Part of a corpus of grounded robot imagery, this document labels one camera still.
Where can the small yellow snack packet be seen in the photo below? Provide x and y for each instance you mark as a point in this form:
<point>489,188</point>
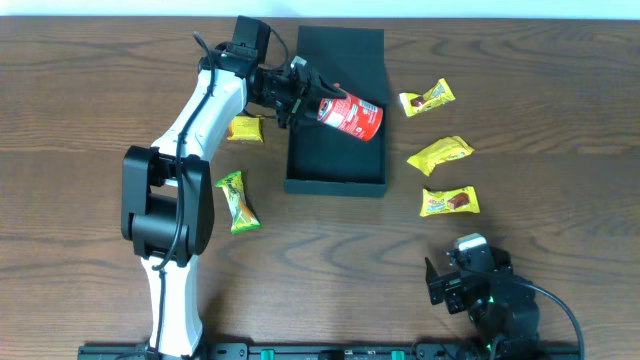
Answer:
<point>245,128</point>

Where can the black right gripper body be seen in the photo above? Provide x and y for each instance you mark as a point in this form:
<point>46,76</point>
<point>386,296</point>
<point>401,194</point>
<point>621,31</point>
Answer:
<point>447,289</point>

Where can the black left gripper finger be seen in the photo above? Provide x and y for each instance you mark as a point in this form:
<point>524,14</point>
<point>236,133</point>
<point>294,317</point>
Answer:
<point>304,109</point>
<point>319,88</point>

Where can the yellow Julies snack packet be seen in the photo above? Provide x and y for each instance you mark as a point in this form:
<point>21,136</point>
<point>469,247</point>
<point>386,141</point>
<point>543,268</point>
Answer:
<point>443,150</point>

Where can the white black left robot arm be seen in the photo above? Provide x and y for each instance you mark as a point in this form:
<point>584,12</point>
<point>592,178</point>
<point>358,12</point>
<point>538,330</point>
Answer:
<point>167,209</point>

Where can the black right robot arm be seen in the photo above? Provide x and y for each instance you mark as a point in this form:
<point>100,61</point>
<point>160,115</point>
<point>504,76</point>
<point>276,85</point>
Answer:
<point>503,311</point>

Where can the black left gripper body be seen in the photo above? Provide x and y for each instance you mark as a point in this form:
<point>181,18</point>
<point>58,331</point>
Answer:
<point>300,93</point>

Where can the green yellow snack bar wrapper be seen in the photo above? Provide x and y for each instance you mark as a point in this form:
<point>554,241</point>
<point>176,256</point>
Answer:
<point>243,218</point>

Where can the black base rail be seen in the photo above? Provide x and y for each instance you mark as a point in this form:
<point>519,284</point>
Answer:
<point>242,351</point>

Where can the yellow Apollo cake packet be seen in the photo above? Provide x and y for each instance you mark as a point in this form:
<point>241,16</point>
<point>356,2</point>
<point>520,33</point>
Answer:
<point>463,200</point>

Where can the red snack can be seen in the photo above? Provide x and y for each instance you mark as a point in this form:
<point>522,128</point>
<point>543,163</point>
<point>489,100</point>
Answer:
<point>352,115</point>

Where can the black open box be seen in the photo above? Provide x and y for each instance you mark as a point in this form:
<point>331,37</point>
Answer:
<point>341,148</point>

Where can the yellow chocolate cake packet top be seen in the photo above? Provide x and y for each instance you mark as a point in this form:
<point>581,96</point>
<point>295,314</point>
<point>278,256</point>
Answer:
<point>414,104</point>

